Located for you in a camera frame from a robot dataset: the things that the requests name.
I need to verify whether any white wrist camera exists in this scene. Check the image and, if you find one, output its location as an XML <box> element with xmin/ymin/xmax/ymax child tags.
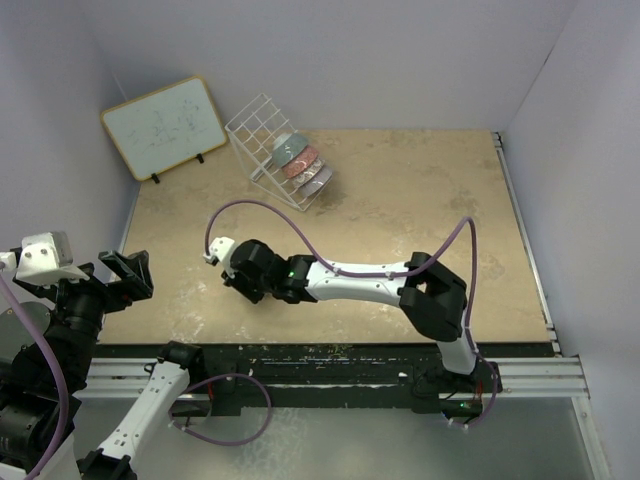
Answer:
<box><xmin>1</xmin><ymin>231</ymin><xmax>89</xmax><ymax>287</ymax></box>
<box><xmin>203</xmin><ymin>237</ymin><xmax>237</xmax><ymax>276</ymax></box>

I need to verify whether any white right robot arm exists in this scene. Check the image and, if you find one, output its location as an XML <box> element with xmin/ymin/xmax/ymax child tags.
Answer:
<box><xmin>207</xmin><ymin>237</ymin><xmax>480</xmax><ymax>391</ymax></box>

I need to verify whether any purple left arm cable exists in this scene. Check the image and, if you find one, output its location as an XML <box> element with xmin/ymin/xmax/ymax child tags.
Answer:
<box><xmin>0</xmin><ymin>272</ymin><xmax>71</xmax><ymax>480</ymax></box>

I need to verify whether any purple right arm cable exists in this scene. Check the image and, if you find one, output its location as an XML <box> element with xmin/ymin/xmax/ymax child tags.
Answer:
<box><xmin>204</xmin><ymin>199</ymin><xmax>480</xmax><ymax>351</ymax></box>

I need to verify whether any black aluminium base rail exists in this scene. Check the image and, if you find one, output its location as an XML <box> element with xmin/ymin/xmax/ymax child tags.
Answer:
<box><xmin>124</xmin><ymin>342</ymin><xmax>506</xmax><ymax>416</ymax></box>

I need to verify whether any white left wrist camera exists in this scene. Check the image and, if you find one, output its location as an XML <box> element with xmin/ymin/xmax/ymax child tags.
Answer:
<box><xmin>1</xmin><ymin>231</ymin><xmax>89</xmax><ymax>287</ymax></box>

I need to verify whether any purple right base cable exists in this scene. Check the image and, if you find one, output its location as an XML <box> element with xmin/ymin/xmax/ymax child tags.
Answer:
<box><xmin>442</xmin><ymin>349</ymin><xmax>501</xmax><ymax>434</ymax></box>

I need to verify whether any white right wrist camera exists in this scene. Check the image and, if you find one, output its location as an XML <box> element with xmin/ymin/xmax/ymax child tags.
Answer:
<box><xmin>203</xmin><ymin>237</ymin><xmax>237</xmax><ymax>276</ymax></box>

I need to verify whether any yellow framed whiteboard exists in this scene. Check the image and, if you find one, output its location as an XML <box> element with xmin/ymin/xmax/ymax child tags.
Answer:
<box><xmin>100</xmin><ymin>76</ymin><xmax>228</xmax><ymax>182</ymax></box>

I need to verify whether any grey speckled bowl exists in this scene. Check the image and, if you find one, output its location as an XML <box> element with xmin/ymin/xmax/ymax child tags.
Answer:
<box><xmin>271</xmin><ymin>132</ymin><xmax>309</xmax><ymax>168</ymax></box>

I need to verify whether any brown floral pattern bowl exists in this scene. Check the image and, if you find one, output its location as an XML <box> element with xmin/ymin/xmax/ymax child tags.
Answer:
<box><xmin>281</xmin><ymin>146</ymin><xmax>319</xmax><ymax>179</ymax></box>

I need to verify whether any purple striped bowl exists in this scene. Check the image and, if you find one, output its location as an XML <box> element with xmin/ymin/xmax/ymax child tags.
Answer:
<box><xmin>298</xmin><ymin>165</ymin><xmax>333</xmax><ymax>198</ymax></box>

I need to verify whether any white mandala pattern bowl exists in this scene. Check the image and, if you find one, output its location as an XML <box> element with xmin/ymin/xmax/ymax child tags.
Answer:
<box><xmin>291</xmin><ymin>157</ymin><xmax>325</xmax><ymax>189</ymax></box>

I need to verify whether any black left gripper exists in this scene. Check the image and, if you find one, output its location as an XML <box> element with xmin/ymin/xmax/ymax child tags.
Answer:
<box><xmin>14</xmin><ymin>247</ymin><xmax>151</xmax><ymax>382</ymax></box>

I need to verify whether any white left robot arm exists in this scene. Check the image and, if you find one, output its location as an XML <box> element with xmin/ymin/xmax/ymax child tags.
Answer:
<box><xmin>1</xmin><ymin>243</ymin><xmax>206</xmax><ymax>479</ymax></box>

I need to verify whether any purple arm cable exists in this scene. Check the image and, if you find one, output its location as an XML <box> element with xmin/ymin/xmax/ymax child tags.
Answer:
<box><xmin>0</xmin><ymin>272</ymin><xmax>71</xmax><ymax>480</ymax></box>
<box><xmin>204</xmin><ymin>199</ymin><xmax>480</xmax><ymax>351</ymax></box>

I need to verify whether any white wire dish rack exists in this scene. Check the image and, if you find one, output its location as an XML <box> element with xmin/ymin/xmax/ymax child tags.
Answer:
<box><xmin>225</xmin><ymin>93</ymin><xmax>334</xmax><ymax>211</ymax></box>

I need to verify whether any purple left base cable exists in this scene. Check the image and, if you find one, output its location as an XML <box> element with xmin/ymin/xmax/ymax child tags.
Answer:
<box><xmin>167</xmin><ymin>373</ymin><xmax>274</xmax><ymax>446</ymax></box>

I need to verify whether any aluminium side rail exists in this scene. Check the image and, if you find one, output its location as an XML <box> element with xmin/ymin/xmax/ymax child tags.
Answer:
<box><xmin>490</xmin><ymin>130</ymin><xmax>564</xmax><ymax>356</ymax></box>

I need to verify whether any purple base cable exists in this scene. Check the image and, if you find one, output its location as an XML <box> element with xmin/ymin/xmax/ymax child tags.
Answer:
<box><xmin>442</xmin><ymin>349</ymin><xmax>501</xmax><ymax>434</ymax></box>
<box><xmin>167</xmin><ymin>373</ymin><xmax>274</xmax><ymax>446</ymax></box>

